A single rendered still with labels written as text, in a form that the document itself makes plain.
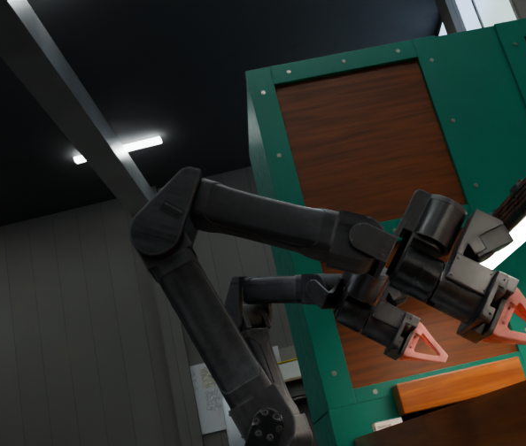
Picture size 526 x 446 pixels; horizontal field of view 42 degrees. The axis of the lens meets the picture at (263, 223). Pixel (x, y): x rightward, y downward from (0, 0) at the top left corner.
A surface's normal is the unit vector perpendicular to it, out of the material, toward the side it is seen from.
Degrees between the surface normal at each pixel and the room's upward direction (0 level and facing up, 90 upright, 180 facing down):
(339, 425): 90
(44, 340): 90
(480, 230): 90
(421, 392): 90
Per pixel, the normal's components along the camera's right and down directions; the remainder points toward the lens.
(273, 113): 0.00, -0.34
